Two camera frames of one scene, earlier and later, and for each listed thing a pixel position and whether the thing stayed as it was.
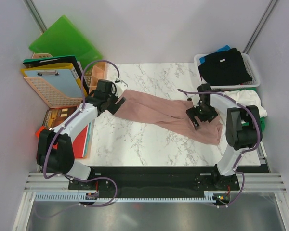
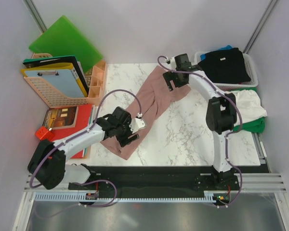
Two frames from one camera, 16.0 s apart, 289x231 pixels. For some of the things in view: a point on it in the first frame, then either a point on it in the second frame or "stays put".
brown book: x=54 y=116 stays put
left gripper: x=113 y=108 to x=124 y=141
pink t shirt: x=169 y=114 to x=155 y=96
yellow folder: x=69 y=66 stays put
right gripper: x=192 y=112 to x=169 y=76
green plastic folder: x=62 y=39 stays put
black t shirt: x=225 y=68 stays put
